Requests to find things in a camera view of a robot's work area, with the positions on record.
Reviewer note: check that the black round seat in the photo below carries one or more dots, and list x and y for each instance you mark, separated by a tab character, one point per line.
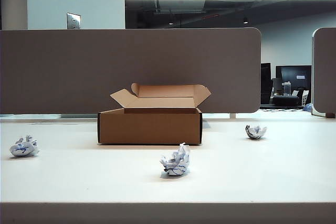
285	100

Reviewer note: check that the blue crumpled bag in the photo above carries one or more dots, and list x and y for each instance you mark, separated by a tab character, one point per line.
307	107

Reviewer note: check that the brown divider foot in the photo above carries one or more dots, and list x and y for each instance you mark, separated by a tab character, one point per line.
330	115

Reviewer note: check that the metal wall plate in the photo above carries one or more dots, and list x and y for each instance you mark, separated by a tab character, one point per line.
73	20

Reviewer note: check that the open brown cardboard box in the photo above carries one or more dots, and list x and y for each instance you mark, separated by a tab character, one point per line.
149	127

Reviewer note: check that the black monitor seen edge-on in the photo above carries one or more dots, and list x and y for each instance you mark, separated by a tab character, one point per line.
265	82

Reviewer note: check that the black-scribbled paper ball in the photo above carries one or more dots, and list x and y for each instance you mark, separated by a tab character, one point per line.
256	132

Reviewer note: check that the narrow grey desk divider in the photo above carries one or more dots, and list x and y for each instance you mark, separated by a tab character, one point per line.
326	72

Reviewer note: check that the large black monitor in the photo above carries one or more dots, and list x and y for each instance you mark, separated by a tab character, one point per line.
294	73

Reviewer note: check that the wide grey desk divider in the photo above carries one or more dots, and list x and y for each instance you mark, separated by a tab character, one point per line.
65	72

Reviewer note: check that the blue-scribbled paper ball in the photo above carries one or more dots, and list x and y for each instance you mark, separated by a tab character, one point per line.
23	148
176	163

